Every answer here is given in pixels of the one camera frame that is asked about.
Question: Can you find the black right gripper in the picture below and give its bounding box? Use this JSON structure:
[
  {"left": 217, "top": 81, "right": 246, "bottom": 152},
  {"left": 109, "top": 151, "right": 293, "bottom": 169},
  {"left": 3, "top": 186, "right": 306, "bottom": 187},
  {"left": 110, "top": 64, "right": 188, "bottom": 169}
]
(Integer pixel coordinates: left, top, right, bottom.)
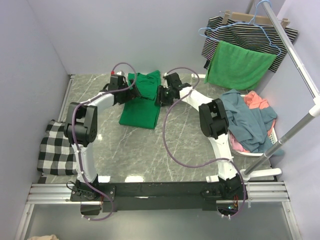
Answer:
[{"left": 154, "top": 86, "right": 174, "bottom": 108}]

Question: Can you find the green t-shirt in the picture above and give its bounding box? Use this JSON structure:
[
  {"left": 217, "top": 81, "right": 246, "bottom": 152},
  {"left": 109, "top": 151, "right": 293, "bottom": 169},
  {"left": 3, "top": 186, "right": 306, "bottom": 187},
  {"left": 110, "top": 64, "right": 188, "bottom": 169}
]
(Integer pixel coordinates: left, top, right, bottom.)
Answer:
[{"left": 118, "top": 70, "right": 161, "bottom": 130}]

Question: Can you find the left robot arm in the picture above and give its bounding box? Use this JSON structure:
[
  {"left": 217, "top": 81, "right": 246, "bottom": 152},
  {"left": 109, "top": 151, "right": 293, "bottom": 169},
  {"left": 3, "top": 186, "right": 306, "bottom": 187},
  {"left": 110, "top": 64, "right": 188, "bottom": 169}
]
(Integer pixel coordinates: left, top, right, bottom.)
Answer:
[{"left": 63, "top": 72, "right": 142, "bottom": 201}]

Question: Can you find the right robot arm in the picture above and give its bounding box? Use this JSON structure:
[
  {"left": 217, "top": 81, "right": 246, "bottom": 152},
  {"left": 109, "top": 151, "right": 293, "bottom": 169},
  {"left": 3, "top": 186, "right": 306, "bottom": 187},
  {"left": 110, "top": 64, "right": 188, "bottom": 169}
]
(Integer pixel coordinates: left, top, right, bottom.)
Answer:
[{"left": 156, "top": 72, "right": 246, "bottom": 200}]

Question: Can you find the green towel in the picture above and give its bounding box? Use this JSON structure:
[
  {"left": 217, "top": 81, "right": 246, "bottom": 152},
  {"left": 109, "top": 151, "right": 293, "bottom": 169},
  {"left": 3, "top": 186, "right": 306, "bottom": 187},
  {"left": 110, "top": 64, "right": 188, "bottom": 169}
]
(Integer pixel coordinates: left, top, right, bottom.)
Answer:
[{"left": 204, "top": 41, "right": 277, "bottom": 91}]

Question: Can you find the pink garment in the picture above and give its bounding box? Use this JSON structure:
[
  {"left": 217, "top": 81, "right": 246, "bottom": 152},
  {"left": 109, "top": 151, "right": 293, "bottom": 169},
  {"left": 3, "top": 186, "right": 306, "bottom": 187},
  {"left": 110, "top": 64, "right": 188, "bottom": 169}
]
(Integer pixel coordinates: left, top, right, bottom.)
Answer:
[{"left": 228, "top": 132, "right": 250, "bottom": 153}]

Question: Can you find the teal blue garment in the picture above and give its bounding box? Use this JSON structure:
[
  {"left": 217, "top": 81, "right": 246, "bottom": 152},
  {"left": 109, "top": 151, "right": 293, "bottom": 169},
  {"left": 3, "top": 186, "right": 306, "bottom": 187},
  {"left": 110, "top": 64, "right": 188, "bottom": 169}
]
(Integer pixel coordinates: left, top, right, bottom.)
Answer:
[{"left": 220, "top": 89, "right": 277, "bottom": 153}]

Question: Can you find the coral orange garment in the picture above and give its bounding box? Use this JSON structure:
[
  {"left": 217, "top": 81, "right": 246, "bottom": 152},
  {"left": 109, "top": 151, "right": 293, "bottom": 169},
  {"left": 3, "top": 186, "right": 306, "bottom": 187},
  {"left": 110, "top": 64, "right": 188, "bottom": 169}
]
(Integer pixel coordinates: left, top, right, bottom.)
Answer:
[{"left": 244, "top": 91, "right": 269, "bottom": 109}]

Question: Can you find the black white checkered shirt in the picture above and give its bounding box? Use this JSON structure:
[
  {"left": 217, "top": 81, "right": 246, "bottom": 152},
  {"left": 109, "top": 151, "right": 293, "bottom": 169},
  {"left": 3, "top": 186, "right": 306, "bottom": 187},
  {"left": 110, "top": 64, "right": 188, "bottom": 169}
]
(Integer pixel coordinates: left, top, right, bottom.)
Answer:
[{"left": 37, "top": 119, "right": 77, "bottom": 176}]

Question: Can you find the black base beam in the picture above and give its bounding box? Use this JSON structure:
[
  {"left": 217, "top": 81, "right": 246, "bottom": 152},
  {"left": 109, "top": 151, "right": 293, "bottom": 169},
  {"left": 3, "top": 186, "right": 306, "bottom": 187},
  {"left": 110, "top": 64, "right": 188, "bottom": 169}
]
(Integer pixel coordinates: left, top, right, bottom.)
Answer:
[{"left": 70, "top": 181, "right": 248, "bottom": 213}]

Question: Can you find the wooden clip hanger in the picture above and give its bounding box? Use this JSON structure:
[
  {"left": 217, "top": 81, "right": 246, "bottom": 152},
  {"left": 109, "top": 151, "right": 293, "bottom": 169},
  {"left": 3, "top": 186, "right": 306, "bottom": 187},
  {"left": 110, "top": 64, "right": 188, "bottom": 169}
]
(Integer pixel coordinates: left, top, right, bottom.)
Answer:
[{"left": 218, "top": 9, "right": 291, "bottom": 28}]

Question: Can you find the black white striped shirt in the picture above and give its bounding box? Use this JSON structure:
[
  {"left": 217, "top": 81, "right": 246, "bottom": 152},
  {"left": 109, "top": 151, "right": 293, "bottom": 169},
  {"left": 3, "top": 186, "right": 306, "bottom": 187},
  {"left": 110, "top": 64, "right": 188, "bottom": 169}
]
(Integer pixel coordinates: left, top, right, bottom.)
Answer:
[{"left": 201, "top": 16, "right": 287, "bottom": 73}]

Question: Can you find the silver clothes rack pole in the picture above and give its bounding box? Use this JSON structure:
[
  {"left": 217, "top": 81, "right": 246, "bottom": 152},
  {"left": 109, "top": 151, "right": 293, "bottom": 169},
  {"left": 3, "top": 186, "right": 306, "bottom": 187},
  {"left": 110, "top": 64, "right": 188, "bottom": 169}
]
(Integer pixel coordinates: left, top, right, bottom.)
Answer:
[{"left": 242, "top": 0, "right": 320, "bottom": 181}]

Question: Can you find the beige cloth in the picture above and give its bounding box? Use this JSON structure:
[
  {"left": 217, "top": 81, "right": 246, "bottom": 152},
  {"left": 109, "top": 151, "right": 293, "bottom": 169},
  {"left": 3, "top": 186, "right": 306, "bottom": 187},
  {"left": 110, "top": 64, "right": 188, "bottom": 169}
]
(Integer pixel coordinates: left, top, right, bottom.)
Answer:
[{"left": 27, "top": 234, "right": 59, "bottom": 240}]

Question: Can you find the blue wire hanger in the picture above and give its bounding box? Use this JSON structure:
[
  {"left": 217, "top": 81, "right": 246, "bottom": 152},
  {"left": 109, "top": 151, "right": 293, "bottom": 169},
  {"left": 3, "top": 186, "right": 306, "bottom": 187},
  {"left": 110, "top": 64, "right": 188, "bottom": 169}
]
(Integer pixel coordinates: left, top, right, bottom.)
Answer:
[{"left": 198, "top": 0, "right": 282, "bottom": 56}]

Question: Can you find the aluminium rail frame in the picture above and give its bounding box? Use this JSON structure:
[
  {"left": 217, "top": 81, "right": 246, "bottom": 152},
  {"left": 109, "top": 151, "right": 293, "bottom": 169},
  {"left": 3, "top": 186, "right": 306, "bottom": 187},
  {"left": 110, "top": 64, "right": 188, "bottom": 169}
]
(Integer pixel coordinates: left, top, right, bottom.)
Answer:
[{"left": 14, "top": 182, "right": 302, "bottom": 240}]

